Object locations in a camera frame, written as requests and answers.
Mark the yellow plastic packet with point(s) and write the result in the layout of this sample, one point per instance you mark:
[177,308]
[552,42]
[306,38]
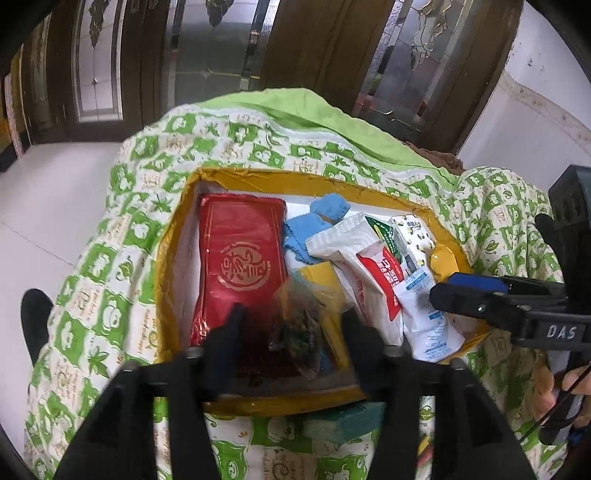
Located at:
[326,288]

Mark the person's right hand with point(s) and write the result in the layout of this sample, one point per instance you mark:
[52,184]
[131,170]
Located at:
[544,385]

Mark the green frog-print quilt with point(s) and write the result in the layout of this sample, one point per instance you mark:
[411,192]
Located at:
[106,311]

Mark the blue cloth toy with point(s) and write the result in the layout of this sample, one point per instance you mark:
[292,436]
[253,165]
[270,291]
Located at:
[324,213]

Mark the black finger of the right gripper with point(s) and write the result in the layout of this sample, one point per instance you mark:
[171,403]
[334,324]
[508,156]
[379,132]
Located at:
[497,309]
[508,285]

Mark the red white wet wipes pack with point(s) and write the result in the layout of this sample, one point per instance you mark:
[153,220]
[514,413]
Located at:
[370,268]

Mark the black chair back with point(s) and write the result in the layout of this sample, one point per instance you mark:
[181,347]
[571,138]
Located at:
[35,310]

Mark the yellow-taped white foam tray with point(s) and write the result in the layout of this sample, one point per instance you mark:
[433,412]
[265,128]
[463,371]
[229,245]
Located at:
[177,271]

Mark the blue-print white plastic bag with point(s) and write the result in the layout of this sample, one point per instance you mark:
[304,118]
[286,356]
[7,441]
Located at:
[431,335]

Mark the bag of coloured sticks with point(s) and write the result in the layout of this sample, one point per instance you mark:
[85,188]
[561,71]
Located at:
[296,330]

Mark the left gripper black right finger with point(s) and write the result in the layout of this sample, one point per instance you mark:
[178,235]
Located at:
[472,438]

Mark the red foil snack pack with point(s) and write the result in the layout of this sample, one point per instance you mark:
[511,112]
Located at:
[240,246]

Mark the teal tissue pack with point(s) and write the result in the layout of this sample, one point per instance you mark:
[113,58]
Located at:
[343,424]

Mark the yellow foil packet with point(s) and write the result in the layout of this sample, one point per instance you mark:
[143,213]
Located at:
[442,263]

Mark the green white sachet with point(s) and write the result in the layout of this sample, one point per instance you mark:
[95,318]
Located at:
[385,233]

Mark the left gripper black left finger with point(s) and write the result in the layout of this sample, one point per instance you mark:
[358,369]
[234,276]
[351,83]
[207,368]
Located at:
[116,439]

